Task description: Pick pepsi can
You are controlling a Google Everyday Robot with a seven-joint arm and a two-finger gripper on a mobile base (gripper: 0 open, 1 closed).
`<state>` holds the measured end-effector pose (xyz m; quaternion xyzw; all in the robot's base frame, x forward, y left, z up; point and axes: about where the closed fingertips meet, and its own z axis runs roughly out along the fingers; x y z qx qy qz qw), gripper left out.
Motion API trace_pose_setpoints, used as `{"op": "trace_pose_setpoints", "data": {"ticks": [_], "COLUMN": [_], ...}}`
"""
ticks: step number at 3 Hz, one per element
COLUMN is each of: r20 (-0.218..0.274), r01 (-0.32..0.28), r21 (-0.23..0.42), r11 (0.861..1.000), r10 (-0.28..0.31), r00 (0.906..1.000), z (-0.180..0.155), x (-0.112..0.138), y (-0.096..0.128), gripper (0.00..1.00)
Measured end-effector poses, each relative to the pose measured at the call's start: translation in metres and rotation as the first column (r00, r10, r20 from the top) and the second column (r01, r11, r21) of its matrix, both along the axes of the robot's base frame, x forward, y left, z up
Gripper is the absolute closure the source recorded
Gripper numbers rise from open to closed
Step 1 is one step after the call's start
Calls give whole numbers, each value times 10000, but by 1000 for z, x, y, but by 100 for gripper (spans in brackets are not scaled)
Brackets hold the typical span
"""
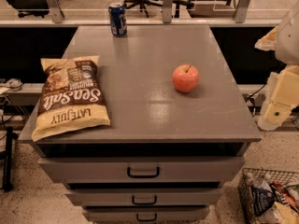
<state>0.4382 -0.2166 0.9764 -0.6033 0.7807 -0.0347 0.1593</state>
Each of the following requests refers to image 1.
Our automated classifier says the grey drawer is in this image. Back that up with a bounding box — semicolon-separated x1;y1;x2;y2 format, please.
38;156;245;183
65;188;223;207
82;206;209;223

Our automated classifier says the grey drawer cabinet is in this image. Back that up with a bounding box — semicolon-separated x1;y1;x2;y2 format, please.
18;24;263;224

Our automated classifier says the black stand on floor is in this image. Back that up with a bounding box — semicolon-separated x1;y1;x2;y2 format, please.
1;126;18;192

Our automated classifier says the top grey drawer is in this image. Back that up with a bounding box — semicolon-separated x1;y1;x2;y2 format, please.
38;156;245;183

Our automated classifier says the red apple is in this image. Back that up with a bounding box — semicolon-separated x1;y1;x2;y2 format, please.
172;64;199;93

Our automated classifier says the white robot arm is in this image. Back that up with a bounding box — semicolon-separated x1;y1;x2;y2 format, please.
254;2;299;131

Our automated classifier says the wire basket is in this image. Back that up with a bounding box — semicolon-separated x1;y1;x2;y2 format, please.
238;168;299;224

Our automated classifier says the blue pepsi can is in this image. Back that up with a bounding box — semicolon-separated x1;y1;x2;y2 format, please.
108;2;127;36

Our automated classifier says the bottom grey drawer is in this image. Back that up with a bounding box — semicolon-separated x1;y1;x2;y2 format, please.
82;206;209;223

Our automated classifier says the blue snack bag in basket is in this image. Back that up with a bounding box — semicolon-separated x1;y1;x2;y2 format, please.
251;188;275;217

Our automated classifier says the middle grey drawer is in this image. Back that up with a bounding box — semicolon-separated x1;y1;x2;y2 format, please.
65;188;223;207

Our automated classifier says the sea salt chips bag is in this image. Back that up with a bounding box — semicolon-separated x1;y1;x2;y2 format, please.
32;56;110;141

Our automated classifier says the black office chair centre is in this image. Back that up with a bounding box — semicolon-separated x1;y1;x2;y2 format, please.
123;0;193;23

